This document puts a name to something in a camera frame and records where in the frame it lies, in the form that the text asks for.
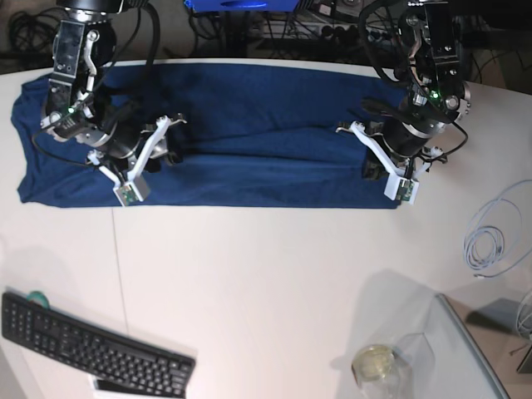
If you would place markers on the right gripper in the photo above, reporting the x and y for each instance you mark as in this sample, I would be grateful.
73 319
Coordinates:
137 143

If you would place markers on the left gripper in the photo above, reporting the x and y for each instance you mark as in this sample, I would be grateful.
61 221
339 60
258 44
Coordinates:
397 151

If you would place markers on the blue long-sleeve t-shirt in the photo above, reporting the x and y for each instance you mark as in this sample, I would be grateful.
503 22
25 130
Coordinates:
262 136

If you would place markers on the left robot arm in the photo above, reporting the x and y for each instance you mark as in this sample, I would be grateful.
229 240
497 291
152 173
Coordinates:
428 69

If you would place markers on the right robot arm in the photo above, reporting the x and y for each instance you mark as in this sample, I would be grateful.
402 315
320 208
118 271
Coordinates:
79 106

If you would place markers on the green tape roll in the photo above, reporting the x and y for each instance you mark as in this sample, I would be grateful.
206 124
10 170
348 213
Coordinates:
38 298

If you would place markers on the black computer keyboard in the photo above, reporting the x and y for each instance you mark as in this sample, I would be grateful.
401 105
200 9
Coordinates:
126 362

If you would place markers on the clear glass jar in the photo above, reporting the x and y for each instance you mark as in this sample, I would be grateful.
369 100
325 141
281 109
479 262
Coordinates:
403 369

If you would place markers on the blue box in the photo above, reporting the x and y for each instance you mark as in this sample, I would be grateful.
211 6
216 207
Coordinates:
241 5

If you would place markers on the white power strip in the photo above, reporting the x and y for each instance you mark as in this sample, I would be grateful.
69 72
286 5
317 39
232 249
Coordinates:
298 29

